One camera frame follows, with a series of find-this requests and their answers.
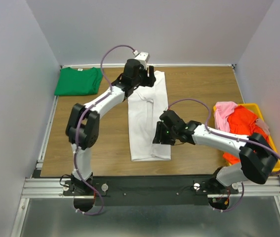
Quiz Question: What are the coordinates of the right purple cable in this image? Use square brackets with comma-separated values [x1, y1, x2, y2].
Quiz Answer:
[165, 98, 280, 213]

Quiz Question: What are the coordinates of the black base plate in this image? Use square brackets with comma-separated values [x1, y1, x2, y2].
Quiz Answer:
[63, 174, 239, 207]

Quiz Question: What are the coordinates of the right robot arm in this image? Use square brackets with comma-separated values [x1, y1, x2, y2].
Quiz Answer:
[153, 110, 279, 194]

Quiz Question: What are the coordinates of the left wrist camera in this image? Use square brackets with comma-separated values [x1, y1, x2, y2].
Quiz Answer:
[133, 50, 150, 70]

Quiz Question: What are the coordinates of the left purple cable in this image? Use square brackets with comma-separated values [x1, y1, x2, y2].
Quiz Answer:
[72, 44, 139, 216]

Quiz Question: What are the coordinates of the folded green t-shirt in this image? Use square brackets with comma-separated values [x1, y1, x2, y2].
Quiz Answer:
[54, 67, 103, 96]

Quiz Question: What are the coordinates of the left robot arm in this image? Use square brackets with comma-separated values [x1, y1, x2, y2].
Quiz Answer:
[66, 53, 156, 195]

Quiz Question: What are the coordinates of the purple cable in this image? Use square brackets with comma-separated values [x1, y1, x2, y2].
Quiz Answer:
[72, 44, 139, 216]
[165, 98, 280, 213]

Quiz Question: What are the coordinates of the pink t-shirt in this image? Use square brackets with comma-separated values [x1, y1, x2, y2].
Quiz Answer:
[214, 101, 238, 132]

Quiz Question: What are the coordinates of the orange t-shirt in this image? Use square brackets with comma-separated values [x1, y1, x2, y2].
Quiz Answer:
[222, 105, 271, 165]

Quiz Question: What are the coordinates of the aluminium frame rail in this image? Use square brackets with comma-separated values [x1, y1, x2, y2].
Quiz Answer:
[21, 177, 280, 198]

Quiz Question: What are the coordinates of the white t-shirt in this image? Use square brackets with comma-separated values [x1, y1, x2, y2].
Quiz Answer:
[128, 71, 171, 161]

